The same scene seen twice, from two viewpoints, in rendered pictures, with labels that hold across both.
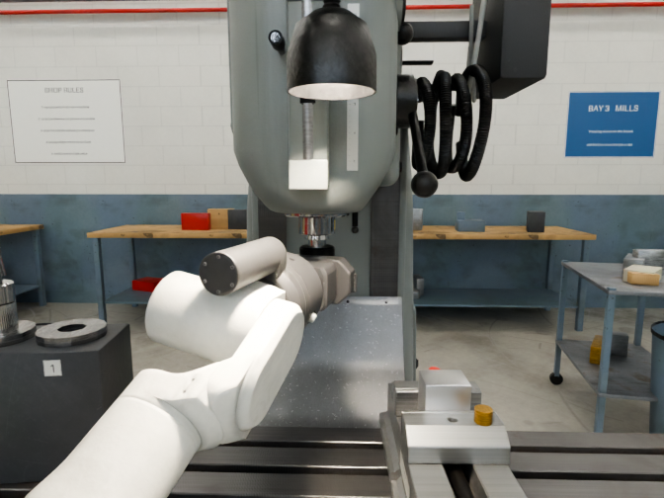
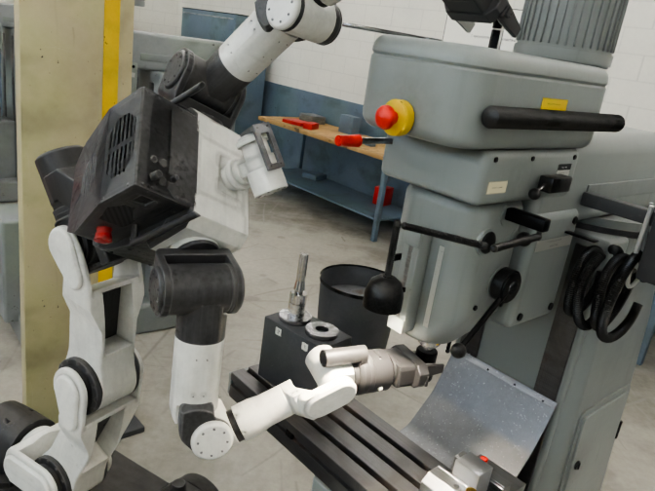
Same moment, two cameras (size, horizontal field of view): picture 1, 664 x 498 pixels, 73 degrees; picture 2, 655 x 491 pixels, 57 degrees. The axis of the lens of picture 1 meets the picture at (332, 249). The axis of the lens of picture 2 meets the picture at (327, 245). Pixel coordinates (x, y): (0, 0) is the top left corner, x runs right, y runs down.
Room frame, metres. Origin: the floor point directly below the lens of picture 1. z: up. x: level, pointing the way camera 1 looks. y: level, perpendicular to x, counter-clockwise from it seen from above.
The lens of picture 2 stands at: (-0.44, -0.63, 1.87)
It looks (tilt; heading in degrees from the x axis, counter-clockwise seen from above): 19 degrees down; 44
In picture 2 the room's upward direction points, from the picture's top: 9 degrees clockwise
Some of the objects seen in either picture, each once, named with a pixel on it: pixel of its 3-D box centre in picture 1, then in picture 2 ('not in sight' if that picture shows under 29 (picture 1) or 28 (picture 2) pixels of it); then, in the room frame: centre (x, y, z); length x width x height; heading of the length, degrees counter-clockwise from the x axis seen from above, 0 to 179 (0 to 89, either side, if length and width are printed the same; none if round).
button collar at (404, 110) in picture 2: not in sight; (397, 117); (0.36, 0.03, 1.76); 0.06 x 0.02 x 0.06; 88
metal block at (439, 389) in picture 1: (443, 397); (471, 474); (0.59, -0.15, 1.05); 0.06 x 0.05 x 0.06; 89
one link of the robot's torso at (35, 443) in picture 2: not in sight; (59, 462); (0.09, 0.76, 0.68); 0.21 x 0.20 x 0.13; 106
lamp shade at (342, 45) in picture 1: (331, 51); (384, 290); (0.38, 0.00, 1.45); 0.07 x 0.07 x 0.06
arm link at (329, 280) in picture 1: (291, 289); (389, 368); (0.51, 0.05, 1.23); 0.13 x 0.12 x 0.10; 73
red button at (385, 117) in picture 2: not in sight; (387, 117); (0.34, 0.03, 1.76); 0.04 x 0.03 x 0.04; 88
